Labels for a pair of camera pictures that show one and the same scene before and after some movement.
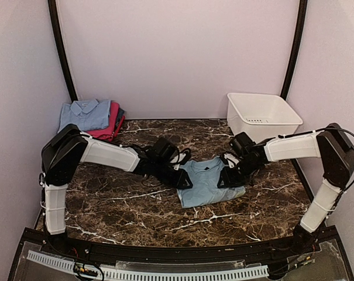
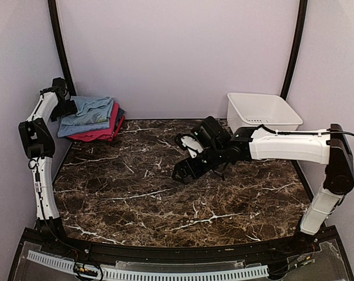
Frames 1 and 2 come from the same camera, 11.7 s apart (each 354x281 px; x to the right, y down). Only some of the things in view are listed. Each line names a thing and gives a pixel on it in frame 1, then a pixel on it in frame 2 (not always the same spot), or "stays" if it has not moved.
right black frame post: x=302 y=13 stays
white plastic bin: x=262 y=117 stays
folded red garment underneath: x=119 y=127 stays
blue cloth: x=205 y=174 → x=93 y=113
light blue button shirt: x=88 y=114 stays
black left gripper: x=178 y=181 → x=71 y=108
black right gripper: x=229 y=181 → x=181 y=166
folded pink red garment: x=107 y=133 stays
